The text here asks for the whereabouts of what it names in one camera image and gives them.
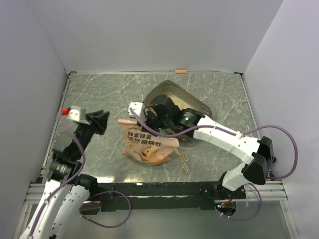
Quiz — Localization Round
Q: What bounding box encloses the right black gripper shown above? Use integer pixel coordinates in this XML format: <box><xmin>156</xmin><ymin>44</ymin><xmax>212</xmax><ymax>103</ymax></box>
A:
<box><xmin>137</xmin><ymin>110</ymin><xmax>172</xmax><ymax>137</ymax></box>

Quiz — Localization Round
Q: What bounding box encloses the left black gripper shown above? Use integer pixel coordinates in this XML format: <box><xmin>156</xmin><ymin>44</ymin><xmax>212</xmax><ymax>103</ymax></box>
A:
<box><xmin>73</xmin><ymin>110</ymin><xmax>110</xmax><ymax>158</ymax></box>

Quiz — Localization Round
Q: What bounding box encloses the orange cat litter bag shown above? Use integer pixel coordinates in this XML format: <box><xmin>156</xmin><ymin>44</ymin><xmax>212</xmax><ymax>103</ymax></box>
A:
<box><xmin>118</xmin><ymin>119</ymin><xmax>179</xmax><ymax>166</ymax></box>

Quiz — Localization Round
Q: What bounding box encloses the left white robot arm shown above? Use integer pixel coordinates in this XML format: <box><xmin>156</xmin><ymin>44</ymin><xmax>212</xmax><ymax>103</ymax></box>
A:
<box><xmin>20</xmin><ymin>107</ymin><xmax>110</xmax><ymax>239</ymax></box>

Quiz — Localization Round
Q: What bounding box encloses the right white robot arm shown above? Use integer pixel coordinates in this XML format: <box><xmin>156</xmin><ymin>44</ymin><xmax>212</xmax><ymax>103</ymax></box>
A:
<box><xmin>144</xmin><ymin>95</ymin><xmax>275</xmax><ymax>198</ymax></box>

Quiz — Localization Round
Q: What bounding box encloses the beige cat litter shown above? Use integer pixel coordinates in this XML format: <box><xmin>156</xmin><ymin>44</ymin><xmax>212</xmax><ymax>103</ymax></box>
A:
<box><xmin>168</xmin><ymin>95</ymin><xmax>192</xmax><ymax>110</ymax></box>

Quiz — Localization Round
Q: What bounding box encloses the grey translucent litter box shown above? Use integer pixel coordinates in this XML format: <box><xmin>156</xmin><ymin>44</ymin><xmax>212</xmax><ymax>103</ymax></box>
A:
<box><xmin>143</xmin><ymin>80</ymin><xmax>217</xmax><ymax>120</ymax></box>

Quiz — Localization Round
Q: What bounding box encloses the orange tape piece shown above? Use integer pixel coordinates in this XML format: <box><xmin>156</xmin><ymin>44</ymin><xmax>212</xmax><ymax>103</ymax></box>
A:
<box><xmin>175</xmin><ymin>70</ymin><xmax>187</xmax><ymax>74</ymax></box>

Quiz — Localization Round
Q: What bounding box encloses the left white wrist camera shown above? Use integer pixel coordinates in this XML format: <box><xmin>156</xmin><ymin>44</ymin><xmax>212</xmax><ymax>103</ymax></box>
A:
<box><xmin>60</xmin><ymin>106</ymin><xmax>89</xmax><ymax>124</ymax></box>

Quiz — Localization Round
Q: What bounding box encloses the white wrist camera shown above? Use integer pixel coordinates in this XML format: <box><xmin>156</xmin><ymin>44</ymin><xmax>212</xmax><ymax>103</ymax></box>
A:
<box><xmin>60</xmin><ymin>106</ymin><xmax>89</xmax><ymax>124</ymax></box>
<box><xmin>128</xmin><ymin>102</ymin><xmax>145</xmax><ymax>121</ymax></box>

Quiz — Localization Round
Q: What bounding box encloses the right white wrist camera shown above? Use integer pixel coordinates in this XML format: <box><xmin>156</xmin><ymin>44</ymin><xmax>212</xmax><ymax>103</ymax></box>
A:
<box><xmin>128</xmin><ymin>102</ymin><xmax>145</xmax><ymax>121</ymax></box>

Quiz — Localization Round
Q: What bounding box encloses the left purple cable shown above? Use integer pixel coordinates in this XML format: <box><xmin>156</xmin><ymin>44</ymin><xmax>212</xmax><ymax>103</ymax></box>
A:
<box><xmin>27</xmin><ymin>109</ymin><xmax>132</xmax><ymax>239</ymax></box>

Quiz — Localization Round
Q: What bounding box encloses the purple cable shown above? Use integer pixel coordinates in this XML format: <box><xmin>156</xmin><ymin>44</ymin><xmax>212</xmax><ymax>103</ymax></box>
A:
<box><xmin>129</xmin><ymin>107</ymin><xmax>299</xmax><ymax>221</ymax></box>
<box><xmin>27</xmin><ymin>109</ymin><xmax>132</xmax><ymax>239</ymax></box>

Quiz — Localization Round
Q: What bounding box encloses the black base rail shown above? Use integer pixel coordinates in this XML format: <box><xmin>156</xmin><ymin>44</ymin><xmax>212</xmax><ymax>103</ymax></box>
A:
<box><xmin>98</xmin><ymin>182</ymin><xmax>246</xmax><ymax>210</ymax></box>

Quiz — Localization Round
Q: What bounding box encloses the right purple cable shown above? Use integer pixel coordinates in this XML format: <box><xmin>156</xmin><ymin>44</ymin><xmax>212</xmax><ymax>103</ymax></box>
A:
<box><xmin>129</xmin><ymin>107</ymin><xmax>299</xmax><ymax>221</ymax></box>

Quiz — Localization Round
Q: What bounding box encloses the aluminium frame rail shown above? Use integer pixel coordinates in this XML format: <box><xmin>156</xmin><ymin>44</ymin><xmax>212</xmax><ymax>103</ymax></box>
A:
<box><xmin>24</xmin><ymin>181</ymin><xmax>288</xmax><ymax>204</ymax></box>

